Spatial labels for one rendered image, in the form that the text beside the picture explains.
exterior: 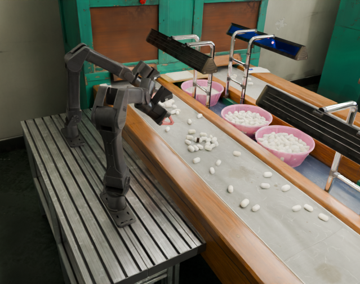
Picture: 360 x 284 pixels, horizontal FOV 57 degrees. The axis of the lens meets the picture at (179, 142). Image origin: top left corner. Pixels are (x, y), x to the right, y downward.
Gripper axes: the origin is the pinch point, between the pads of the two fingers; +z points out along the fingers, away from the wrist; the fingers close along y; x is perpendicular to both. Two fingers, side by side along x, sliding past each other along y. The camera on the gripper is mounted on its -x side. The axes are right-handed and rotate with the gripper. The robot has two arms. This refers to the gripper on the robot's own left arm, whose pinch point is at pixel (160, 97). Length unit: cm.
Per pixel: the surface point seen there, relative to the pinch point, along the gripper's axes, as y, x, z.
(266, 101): -73, -23, -13
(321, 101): -33, -54, 71
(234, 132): -41.5, -8.8, 17.5
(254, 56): 45, -66, 77
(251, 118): -30, -21, 35
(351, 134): -104, -26, -13
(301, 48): -33, -63, 29
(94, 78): 45, 15, -17
